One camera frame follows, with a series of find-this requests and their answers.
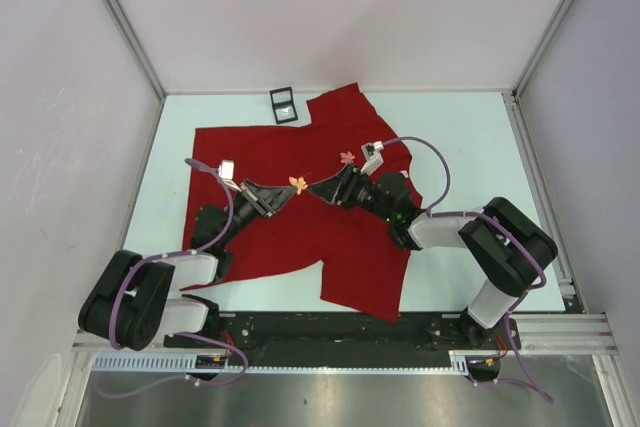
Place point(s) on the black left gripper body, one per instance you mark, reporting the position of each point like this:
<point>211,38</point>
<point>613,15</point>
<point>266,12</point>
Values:
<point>249,202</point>

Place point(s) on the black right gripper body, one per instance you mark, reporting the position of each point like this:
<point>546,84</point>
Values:
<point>359,192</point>

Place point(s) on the gold maple leaf brooch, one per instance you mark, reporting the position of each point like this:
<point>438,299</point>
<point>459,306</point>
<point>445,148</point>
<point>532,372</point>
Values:
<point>299,183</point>

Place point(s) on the red t-shirt garment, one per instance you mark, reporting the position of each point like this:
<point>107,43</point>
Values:
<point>362,267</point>

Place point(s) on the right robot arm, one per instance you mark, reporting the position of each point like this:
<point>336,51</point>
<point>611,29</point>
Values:
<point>511,250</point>

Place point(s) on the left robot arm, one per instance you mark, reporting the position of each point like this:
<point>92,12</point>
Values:
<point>137,300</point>

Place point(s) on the white leaf print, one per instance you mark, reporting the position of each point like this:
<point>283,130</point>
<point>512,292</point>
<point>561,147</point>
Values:
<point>347,157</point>

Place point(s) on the small black open box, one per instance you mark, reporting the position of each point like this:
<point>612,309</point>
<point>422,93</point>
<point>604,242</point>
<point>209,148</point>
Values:
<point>283,105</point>

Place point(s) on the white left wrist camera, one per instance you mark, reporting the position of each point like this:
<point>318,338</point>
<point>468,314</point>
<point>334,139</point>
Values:
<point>226,174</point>

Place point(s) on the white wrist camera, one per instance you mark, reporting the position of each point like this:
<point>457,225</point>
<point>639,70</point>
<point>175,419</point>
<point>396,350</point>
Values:
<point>226,174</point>
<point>372,153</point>

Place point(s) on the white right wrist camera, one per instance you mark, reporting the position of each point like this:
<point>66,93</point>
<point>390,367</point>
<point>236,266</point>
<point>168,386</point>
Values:
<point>372,153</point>

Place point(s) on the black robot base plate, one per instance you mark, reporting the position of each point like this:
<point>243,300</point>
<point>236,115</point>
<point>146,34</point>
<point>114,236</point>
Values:
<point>353,352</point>

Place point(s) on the grey slotted cable duct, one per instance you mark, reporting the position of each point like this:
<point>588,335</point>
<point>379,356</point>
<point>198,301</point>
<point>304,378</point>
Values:
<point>427,363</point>

